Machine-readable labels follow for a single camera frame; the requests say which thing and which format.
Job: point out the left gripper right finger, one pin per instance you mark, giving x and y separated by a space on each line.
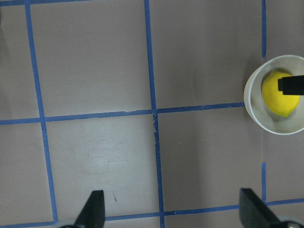
253 212

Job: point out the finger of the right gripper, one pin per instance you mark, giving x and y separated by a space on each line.
291 85

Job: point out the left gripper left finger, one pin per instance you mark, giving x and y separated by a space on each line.
93 213

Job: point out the yellow lemon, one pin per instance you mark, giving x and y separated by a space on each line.
279 104

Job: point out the white ceramic bowl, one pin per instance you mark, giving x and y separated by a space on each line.
255 105

